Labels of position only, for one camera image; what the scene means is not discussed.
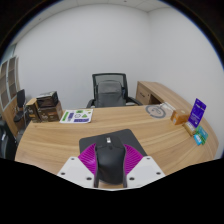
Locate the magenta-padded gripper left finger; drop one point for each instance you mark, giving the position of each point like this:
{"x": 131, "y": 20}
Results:
{"x": 78, "y": 168}

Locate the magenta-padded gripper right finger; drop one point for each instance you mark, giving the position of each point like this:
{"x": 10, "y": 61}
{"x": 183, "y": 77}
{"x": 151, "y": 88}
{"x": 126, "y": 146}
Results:
{"x": 143, "y": 168}

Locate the black computer mouse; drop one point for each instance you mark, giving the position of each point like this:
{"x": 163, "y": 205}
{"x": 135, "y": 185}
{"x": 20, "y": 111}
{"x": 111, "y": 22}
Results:
{"x": 110, "y": 161}

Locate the dark grey mouse pad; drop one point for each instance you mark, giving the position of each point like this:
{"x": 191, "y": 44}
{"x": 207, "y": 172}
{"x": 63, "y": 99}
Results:
{"x": 116, "y": 134}

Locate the printed paper sheet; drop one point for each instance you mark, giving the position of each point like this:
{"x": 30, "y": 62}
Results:
{"x": 76, "y": 116}

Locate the round grey-white disc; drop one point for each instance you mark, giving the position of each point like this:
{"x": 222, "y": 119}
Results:
{"x": 155, "y": 111}

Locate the wide brown cardboard box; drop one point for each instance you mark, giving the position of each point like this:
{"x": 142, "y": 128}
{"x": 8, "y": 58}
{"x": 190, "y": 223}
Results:
{"x": 50, "y": 114}

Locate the small yellowish box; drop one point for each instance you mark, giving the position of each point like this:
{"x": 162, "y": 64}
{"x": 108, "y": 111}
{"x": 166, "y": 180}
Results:
{"x": 189, "y": 128}

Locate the blue packet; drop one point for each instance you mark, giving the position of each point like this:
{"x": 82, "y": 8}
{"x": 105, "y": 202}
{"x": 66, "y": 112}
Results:
{"x": 198, "y": 139}

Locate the small orange-brown box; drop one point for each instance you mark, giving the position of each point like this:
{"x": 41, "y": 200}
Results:
{"x": 180, "y": 117}

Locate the green packet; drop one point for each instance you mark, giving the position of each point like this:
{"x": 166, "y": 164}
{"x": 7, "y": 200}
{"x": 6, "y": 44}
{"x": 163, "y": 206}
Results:
{"x": 203, "y": 133}

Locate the tall brown cardboard box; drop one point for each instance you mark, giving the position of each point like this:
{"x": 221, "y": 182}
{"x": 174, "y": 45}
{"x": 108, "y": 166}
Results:
{"x": 32, "y": 111}

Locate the black box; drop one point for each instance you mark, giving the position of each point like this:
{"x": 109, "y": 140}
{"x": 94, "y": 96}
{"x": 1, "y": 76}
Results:
{"x": 47, "y": 99}

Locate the black padded office chair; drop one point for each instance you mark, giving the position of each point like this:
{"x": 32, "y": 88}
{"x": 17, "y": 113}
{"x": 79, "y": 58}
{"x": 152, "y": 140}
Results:
{"x": 5, "y": 143}

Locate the purple sign card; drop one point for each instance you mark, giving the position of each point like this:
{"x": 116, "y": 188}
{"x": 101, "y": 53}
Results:
{"x": 197, "y": 112}

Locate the wooden side desk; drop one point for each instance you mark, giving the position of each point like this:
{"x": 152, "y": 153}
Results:
{"x": 155, "y": 91}

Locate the black mesh office chair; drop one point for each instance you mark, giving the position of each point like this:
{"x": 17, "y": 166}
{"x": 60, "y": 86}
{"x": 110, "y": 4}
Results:
{"x": 110, "y": 93}

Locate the small black chair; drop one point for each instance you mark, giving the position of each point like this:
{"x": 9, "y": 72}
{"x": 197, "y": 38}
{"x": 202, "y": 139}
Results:
{"x": 20, "y": 100}

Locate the wooden shelf unit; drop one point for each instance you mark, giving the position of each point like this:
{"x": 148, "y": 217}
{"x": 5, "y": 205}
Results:
{"x": 9, "y": 86}

